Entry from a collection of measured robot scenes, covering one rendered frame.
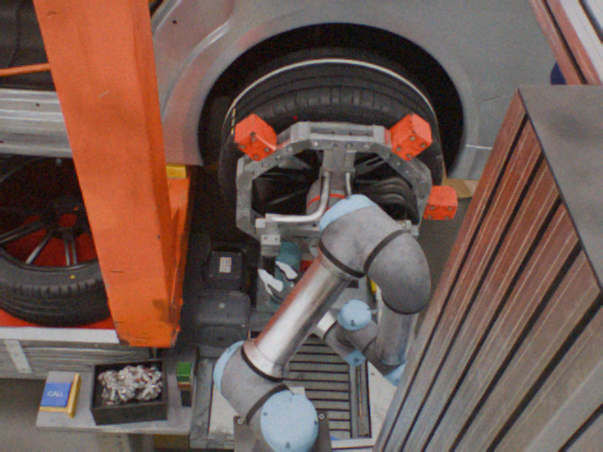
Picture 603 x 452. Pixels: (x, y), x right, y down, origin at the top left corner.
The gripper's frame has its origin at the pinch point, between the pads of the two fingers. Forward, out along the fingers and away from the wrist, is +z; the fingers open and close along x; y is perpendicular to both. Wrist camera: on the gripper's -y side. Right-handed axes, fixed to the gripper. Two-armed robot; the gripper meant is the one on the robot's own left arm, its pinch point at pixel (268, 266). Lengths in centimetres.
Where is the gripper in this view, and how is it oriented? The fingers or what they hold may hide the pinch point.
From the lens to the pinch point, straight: 195.4
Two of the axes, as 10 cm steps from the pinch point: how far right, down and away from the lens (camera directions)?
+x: 7.1, -5.2, 4.8
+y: -0.7, 6.2, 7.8
